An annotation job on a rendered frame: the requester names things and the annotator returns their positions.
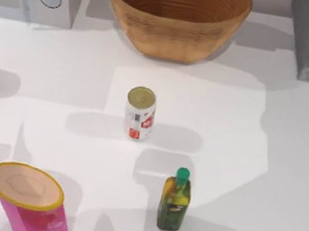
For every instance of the red and white can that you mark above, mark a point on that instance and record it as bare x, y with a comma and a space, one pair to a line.
140, 116

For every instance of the brown woven basket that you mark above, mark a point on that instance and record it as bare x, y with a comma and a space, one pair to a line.
173, 21

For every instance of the pink canister with yellow rim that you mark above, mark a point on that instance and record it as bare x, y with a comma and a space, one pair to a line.
35, 205

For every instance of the green bottle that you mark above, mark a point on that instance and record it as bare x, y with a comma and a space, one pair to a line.
173, 204

